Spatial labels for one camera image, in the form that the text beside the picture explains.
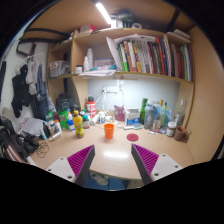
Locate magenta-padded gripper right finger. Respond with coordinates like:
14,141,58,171
130,143,184,186

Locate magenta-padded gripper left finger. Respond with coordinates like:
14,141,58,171
45,144,96,188

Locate yellow-capped yellow drink bottle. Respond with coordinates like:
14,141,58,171
72,110,85,139

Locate silver metal can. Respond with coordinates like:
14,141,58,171
49,131,63,142

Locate brown mug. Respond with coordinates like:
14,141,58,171
173,125,193,144

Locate green and white tube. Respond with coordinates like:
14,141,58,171
146,129,164,136

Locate brown jar with white lid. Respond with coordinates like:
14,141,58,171
166,121,178,138

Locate orange-capped white bottle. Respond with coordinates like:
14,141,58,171
54,119,63,134

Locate green plastic jar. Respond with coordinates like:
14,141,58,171
58,109,69,122
58,119,69,131

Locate blue-lidded white jar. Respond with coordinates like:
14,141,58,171
66,119,76,132

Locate flat round red coaster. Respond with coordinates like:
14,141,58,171
126,133,140,142

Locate gold-capped clear glass bottle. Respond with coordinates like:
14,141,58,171
153,99,165,131

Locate white paper bag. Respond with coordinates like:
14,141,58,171
21,117,46,137

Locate light blue hand mirror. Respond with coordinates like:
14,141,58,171
123,122,144,131

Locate blue plastic bag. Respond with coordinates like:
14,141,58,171
163,106,176,126

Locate green-capped brown bottle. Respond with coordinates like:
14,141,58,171
82,114,91,130

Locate white-capped clear glass bottle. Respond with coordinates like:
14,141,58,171
175,98,186,127

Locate black bag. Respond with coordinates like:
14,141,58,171
0,114,39,164

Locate blue and white carton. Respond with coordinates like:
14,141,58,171
125,107,141,127

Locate dark green glass bottle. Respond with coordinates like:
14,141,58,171
139,97,149,125

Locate orange plastic cup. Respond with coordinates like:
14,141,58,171
103,123,115,140

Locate blue-labelled white pill bottle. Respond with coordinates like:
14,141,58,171
98,111,106,124

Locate black box device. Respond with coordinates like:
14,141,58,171
55,93,72,113

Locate red and white canister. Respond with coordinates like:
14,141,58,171
85,100,97,119

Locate hanging clothes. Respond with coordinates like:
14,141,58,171
10,54,50,121

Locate white ceiling light bar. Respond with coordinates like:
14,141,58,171
95,2,113,26

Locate black cable coil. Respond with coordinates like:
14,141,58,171
35,141,50,159

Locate white cable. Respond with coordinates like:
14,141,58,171
101,79,126,115

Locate white wall power outlet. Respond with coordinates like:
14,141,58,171
103,85,121,94

